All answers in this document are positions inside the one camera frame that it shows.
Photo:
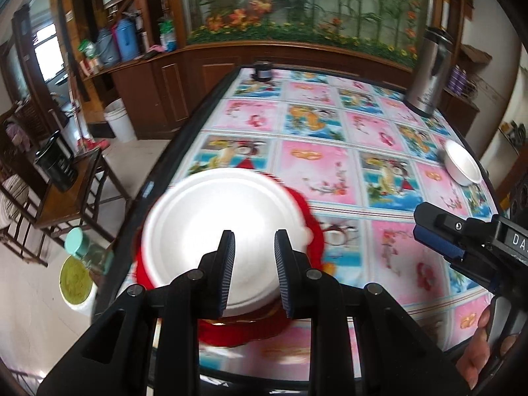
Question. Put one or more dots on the small black jar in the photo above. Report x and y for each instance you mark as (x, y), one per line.
(262, 71)

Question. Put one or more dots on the wooden sideboard cabinet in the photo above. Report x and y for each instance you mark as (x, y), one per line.
(198, 78)

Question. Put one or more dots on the bucket of green paste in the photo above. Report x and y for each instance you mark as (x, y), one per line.
(76, 286)

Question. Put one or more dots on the wooden chair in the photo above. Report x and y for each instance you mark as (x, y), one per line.
(16, 210)

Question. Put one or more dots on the red woven mat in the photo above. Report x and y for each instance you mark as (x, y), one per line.
(315, 231)

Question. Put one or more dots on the person's right hand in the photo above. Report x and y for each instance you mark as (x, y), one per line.
(478, 348)

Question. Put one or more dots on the steel thermos flask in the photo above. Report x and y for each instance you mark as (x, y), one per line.
(429, 74)

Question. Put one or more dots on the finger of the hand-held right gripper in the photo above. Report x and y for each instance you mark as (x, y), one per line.
(437, 215)
(445, 247)

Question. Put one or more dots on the wooden side table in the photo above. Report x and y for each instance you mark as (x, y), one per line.
(70, 202)

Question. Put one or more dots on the cardboard box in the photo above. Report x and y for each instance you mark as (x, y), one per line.
(475, 53)

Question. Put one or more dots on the teal capped bottle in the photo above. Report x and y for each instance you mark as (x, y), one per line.
(82, 249)

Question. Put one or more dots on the printed cartoon tablecloth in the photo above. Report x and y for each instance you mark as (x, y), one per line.
(330, 165)

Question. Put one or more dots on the purple bottle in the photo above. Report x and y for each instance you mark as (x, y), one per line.
(454, 80)
(463, 81)

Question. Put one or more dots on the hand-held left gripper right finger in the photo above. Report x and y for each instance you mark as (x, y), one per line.
(283, 274)

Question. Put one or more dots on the black plastic container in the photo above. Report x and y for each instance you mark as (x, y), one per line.
(55, 165)

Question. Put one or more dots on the dark shelf figurine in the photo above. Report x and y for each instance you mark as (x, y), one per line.
(513, 134)

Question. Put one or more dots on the white foam plate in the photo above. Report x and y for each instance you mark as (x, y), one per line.
(214, 222)

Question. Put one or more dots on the green white bottle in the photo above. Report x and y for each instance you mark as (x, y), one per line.
(168, 35)

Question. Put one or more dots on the white foam bowl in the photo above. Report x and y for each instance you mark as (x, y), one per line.
(463, 167)

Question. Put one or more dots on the white plastic bucket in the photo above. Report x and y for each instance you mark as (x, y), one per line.
(119, 120)

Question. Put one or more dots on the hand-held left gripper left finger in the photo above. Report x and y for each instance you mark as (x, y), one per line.
(227, 274)

